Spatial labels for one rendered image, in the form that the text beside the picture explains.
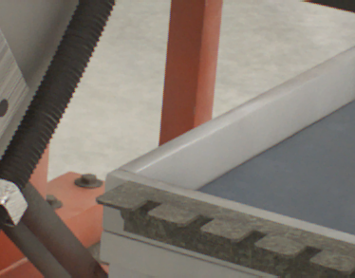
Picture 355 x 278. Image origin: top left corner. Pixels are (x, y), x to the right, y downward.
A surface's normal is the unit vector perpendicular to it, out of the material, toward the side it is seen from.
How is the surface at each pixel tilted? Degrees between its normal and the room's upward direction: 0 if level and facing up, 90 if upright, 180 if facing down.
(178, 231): 90
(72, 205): 0
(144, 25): 0
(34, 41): 90
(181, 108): 90
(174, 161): 90
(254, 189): 0
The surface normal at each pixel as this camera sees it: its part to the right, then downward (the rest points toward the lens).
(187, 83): -0.50, 0.26
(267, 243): 0.08, -0.94
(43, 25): 0.86, 0.24
